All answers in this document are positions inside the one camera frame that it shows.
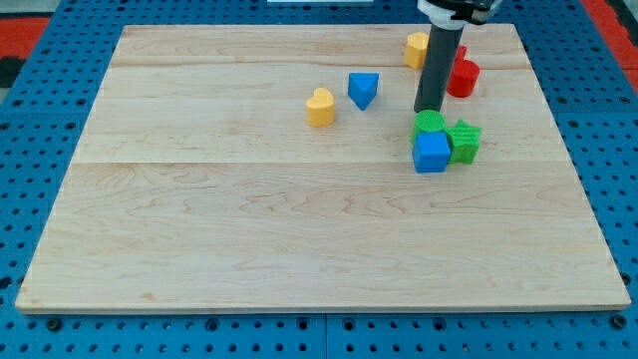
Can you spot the blue triangle block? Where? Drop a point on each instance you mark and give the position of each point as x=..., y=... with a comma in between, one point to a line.
x=362, y=88

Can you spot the green star block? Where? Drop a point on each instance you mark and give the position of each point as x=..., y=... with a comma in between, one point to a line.
x=464, y=142

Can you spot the red cylinder block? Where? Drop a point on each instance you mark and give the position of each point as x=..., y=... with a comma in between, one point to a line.
x=464, y=75

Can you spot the yellow heart block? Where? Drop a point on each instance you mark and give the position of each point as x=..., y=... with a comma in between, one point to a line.
x=320, y=108

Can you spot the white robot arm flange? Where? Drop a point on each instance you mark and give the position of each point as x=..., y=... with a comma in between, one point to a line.
x=456, y=14

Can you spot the wooden board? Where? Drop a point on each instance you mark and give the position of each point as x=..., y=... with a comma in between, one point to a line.
x=197, y=186

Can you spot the green circle block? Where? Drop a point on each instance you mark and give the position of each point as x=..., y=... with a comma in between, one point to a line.
x=427, y=121

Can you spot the yellow hexagon block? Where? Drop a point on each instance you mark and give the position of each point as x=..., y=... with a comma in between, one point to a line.
x=416, y=50

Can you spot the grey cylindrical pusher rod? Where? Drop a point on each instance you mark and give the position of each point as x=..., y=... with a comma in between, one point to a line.
x=440, y=56

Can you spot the blue cube block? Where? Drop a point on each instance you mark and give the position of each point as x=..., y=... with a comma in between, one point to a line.
x=431, y=152

